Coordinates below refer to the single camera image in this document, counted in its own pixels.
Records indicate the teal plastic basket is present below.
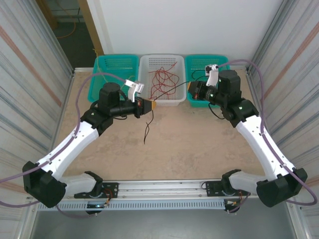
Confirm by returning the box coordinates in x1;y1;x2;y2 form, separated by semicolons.
184;54;230;109
87;54;140;103

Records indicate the white plastic basket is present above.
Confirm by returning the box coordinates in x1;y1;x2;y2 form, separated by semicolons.
136;53;187;107

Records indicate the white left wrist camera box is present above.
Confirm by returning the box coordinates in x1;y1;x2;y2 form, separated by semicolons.
125;79;145;102

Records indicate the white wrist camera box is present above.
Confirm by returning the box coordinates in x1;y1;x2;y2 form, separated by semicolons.
125;79;145;102
204;64;220;87

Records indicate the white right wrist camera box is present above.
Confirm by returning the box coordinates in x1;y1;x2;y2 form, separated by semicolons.
204;64;220;87

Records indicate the aluminium table frame bar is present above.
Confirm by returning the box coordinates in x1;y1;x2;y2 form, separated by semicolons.
245;69;284;178
73;65;250;73
51;71;75;152

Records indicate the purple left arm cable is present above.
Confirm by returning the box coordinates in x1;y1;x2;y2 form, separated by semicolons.
0;73;129;219

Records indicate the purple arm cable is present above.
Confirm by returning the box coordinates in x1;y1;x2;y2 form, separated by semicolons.
216;59;319;214
0;73;129;219

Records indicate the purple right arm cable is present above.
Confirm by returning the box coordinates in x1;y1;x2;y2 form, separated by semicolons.
216;59;319;214

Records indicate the wooden door frame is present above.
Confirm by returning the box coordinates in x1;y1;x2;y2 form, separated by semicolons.
77;0;104;57

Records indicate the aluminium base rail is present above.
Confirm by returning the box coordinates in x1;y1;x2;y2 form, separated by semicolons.
26;177;299;199

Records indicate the orange floor cable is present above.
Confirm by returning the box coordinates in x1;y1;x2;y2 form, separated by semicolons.
58;21;80;38

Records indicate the slotted grey cable duct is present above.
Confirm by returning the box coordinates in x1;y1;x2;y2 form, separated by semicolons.
36;200;226;211

